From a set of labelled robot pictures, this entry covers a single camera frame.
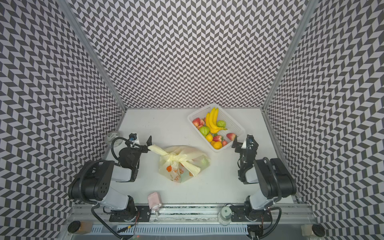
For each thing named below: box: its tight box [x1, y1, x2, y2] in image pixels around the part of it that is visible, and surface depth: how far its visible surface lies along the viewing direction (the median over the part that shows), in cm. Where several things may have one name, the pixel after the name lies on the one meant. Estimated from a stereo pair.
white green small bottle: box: [218, 206, 232, 226], surface depth 65 cm
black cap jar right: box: [301, 224, 326, 237], surface depth 67 cm
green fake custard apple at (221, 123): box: [217, 120, 226, 128], surface depth 104 cm
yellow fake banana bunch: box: [205, 107, 228, 134], surface depth 104 cm
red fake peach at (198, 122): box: [192, 117, 205, 130], surface depth 106 cm
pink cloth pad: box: [147, 192, 162, 209], surface depth 72 cm
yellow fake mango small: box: [211, 141, 223, 150], surface depth 93 cm
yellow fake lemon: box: [206, 133, 213, 143], surface depth 97 cm
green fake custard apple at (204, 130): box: [199, 126, 210, 137], surface depth 97 cm
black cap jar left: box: [67, 220, 93, 235], surface depth 63 cm
